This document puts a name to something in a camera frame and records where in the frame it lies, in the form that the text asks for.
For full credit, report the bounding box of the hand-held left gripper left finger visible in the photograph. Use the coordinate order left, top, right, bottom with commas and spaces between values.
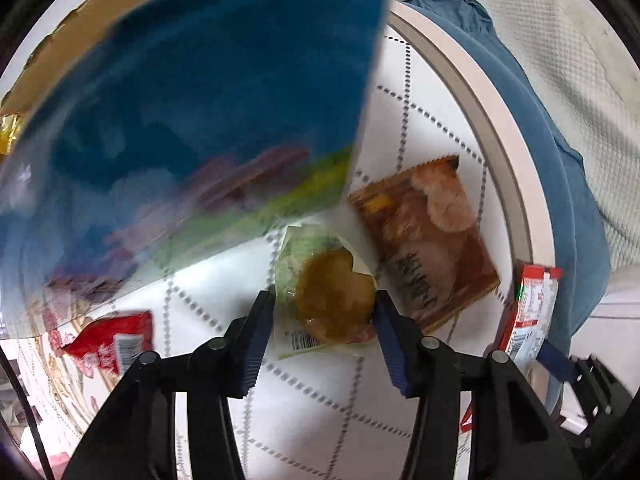
60, 289, 277, 480

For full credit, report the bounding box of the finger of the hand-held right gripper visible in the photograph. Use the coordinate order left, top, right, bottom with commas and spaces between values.
537, 337, 578, 386

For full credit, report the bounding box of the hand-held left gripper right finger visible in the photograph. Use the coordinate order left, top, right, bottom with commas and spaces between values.
372, 290, 583, 480

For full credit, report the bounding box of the red white strip packet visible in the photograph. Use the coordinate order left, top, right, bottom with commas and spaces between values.
497, 261, 563, 371

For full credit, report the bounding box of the braised egg packet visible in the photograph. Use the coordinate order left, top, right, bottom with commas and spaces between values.
274, 225, 381, 361

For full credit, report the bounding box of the large blue snack bag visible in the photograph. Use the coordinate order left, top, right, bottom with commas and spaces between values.
0, 0, 403, 341

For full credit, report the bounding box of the floral printed quilt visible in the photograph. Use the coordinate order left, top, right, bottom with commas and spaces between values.
0, 0, 546, 480

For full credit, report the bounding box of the brown snack packet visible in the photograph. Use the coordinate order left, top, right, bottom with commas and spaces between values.
347, 155, 501, 333

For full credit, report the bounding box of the small red snack packet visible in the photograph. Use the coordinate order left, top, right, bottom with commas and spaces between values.
62, 310, 153, 376

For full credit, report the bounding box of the blue bed sheet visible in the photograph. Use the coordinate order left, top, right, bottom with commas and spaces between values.
400, 0, 613, 411

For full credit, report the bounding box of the small yellow snack packet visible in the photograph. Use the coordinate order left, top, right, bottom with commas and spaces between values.
0, 114, 26, 156

